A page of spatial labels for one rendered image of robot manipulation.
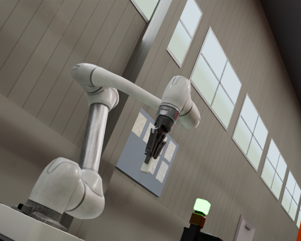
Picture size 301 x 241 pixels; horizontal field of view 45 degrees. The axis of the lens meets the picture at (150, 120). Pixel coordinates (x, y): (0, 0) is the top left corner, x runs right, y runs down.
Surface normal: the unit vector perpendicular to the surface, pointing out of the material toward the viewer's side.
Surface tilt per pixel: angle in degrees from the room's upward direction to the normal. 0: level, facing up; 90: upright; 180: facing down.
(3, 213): 90
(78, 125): 90
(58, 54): 90
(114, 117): 90
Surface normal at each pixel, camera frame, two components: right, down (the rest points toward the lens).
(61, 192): 0.56, -0.07
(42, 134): 0.79, 0.09
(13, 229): -0.49, -0.49
